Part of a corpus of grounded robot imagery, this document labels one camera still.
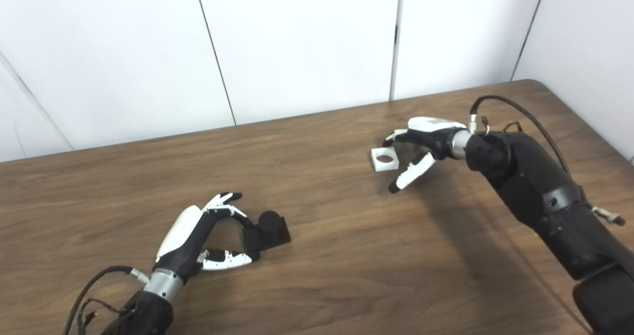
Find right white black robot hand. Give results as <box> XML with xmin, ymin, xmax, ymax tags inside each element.
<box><xmin>383</xmin><ymin>116</ymin><xmax>469</xmax><ymax>194</ymax></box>

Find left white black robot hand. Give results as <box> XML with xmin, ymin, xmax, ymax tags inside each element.
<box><xmin>155</xmin><ymin>192</ymin><xmax>262</xmax><ymax>282</ymax></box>

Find white square piece with hole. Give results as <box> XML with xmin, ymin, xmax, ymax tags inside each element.
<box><xmin>370</xmin><ymin>146</ymin><xmax>400</xmax><ymax>171</ymax></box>

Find black peg with square base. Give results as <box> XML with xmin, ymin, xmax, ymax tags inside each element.
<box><xmin>241</xmin><ymin>210</ymin><xmax>292</xmax><ymax>252</ymax></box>

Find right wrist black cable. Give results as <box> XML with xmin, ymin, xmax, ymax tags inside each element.
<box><xmin>469</xmin><ymin>95</ymin><xmax>626</xmax><ymax>226</ymax></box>

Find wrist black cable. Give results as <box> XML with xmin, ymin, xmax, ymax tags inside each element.
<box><xmin>62</xmin><ymin>266</ymin><xmax>150</xmax><ymax>335</ymax></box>
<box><xmin>469</xmin><ymin>95</ymin><xmax>626</xmax><ymax>226</ymax></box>

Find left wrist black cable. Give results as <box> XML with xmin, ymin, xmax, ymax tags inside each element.
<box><xmin>62</xmin><ymin>266</ymin><xmax>150</xmax><ymax>335</ymax></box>

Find left thin wire bundle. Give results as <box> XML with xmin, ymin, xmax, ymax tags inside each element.
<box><xmin>77</xmin><ymin>298</ymin><xmax>127</xmax><ymax>328</ymax></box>

